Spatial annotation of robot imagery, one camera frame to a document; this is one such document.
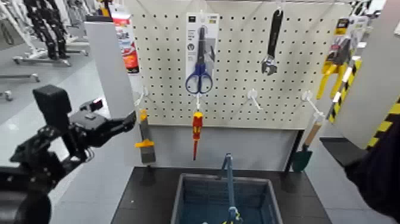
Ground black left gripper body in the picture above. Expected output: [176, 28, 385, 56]
[64, 107, 126, 154]

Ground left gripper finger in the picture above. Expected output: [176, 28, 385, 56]
[79, 98, 104, 114]
[104, 110, 138, 138]

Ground red glue tube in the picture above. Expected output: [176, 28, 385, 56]
[111, 11, 140, 75]

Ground teal crate grey rim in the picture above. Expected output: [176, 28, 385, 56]
[170, 173, 284, 224]

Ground grey partition panel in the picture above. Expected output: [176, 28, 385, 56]
[84, 20, 142, 167]

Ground grey yellow scraper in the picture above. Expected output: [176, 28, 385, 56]
[134, 108, 157, 164]

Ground white metal stand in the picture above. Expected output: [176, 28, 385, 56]
[11, 43, 90, 68]

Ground red yellow screwdriver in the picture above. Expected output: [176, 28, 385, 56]
[192, 111, 205, 161]

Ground black humanoid robot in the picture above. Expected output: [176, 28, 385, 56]
[23, 0, 70, 60]

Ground blue scissors in pack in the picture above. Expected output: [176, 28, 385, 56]
[185, 12, 220, 95]

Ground white pegboard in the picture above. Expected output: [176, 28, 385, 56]
[124, 0, 353, 130]

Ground grey metal back panel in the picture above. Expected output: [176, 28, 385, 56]
[133, 124, 305, 172]

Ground yellow striped tape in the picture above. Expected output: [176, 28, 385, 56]
[222, 211, 242, 224]

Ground black adjustable wrench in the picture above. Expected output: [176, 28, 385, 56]
[261, 8, 285, 76]

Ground grey partition with hazard tape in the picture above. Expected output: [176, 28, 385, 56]
[332, 0, 400, 150]

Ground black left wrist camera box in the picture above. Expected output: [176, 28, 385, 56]
[32, 85, 73, 133]

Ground teal crate handle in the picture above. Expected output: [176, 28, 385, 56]
[218, 153, 242, 224]

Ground green trowel wooden handle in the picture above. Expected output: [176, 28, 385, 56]
[292, 120, 323, 173]

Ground yellow handled pliers pack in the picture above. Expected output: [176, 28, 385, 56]
[315, 17, 370, 101]

